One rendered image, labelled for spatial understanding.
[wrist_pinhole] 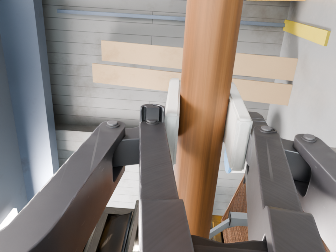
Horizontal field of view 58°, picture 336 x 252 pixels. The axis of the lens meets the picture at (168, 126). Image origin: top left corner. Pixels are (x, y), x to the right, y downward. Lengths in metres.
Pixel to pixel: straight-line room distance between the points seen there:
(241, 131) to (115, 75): 3.56
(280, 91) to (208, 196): 3.31
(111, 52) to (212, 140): 3.52
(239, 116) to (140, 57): 3.42
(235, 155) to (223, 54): 0.05
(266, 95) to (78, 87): 2.35
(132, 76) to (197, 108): 3.46
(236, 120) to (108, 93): 3.96
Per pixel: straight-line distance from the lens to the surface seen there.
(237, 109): 0.17
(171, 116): 0.15
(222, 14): 0.16
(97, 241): 2.06
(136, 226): 1.91
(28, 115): 3.97
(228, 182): 4.62
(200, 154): 0.19
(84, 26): 4.00
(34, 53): 3.69
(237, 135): 0.16
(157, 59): 3.52
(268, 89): 3.48
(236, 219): 1.35
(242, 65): 3.41
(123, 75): 3.67
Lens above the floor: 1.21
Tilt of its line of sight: 1 degrees up
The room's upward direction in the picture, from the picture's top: 86 degrees counter-clockwise
